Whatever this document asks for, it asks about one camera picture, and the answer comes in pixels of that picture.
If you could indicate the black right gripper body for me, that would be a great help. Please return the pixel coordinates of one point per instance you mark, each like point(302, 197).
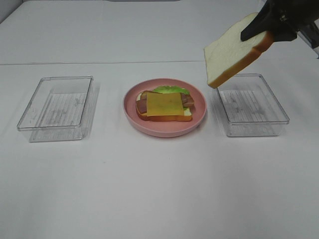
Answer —
point(296, 15)

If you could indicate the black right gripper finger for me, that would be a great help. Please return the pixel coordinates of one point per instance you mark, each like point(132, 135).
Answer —
point(256, 28)
point(283, 36)

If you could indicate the clear plastic container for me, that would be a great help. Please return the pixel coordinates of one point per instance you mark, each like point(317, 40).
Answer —
point(247, 107)
point(60, 109)

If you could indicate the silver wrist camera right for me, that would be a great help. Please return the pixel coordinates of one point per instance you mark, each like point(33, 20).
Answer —
point(310, 35)

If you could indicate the brown bacon strip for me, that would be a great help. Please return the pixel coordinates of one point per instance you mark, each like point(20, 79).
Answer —
point(187, 100)
point(142, 106)

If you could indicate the yellow cheese slice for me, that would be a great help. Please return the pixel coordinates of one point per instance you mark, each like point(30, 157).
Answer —
point(168, 104)

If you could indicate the clear left plastic container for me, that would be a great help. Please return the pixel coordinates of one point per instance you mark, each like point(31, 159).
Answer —
point(60, 109)

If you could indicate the pink round plate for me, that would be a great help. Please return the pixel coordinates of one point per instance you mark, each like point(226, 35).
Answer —
point(166, 128)

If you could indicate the clear right plastic container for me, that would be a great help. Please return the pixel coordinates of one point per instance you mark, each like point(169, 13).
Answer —
point(247, 107)

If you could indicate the white bread slice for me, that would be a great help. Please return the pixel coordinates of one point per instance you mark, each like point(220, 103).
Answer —
point(185, 117)
point(228, 55)

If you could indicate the green lettuce leaf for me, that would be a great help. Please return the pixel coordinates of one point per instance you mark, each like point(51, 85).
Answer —
point(170, 89)

